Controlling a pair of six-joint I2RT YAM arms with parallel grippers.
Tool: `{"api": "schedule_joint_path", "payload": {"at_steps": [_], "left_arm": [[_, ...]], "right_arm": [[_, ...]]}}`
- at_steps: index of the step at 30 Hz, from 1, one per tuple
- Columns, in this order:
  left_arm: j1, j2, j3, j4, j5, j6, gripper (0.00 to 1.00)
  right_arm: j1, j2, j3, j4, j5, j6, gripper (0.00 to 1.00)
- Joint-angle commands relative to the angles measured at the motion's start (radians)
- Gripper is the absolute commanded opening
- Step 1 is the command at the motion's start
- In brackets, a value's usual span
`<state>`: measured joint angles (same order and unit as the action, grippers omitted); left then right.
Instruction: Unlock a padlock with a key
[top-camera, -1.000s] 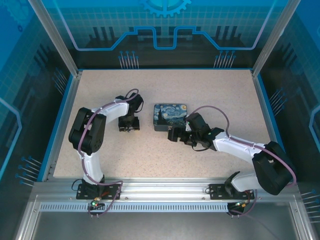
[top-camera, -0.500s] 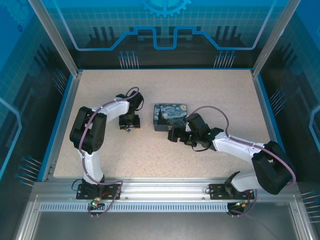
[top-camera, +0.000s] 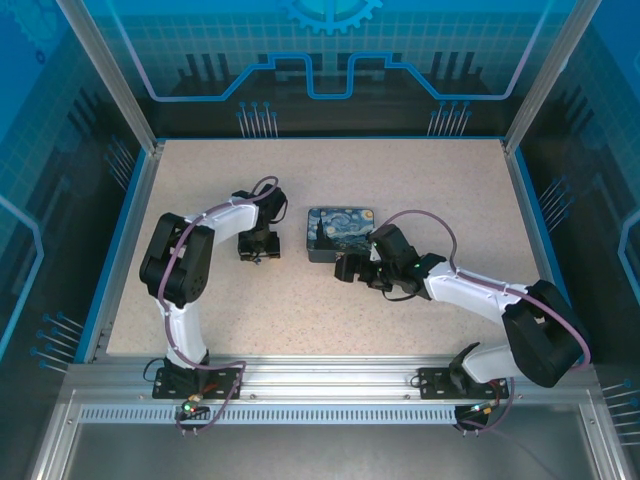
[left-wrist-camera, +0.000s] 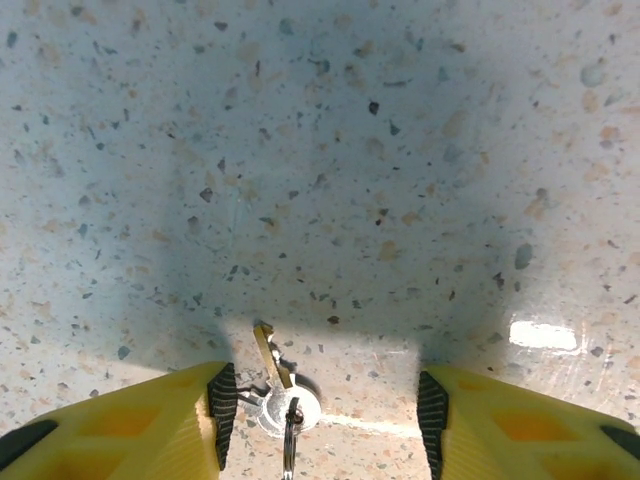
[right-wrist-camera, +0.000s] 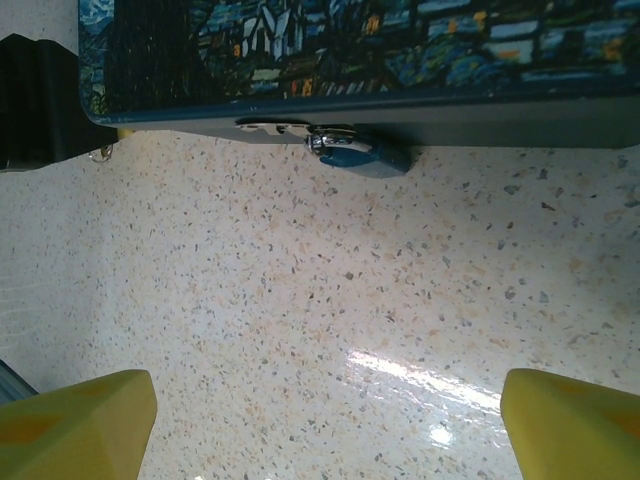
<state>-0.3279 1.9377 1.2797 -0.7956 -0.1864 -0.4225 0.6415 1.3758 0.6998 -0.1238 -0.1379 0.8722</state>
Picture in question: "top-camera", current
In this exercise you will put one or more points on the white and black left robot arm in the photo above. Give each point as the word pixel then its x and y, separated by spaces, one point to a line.
pixel 187 330

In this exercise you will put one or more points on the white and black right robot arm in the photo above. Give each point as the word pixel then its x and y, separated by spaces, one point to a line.
pixel 470 287

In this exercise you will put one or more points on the starry night tin box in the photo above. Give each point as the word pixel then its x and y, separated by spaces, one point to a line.
pixel 335 230

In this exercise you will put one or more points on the small connector with LEDs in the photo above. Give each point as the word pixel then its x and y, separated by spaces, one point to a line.
pixel 484 407
pixel 192 406

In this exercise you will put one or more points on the blue table border strip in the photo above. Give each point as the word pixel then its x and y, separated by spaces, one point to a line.
pixel 116 250
pixel 548 225

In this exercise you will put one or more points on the grey metal panel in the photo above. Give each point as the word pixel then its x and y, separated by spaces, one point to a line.
pixel 325 452

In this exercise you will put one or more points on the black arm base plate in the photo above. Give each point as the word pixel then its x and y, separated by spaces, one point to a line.
pixel 222 382
pixel 435 382

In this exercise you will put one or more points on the long aluminium frame rail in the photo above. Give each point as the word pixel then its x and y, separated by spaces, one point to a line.
pixel 325 377

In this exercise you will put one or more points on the aluminium table side rail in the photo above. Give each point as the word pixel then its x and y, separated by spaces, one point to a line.
pixel 536 225
pixel 132 245

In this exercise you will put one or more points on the aluminium frame post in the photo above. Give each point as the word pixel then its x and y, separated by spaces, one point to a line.
pixel 547 75
pixel 112 75

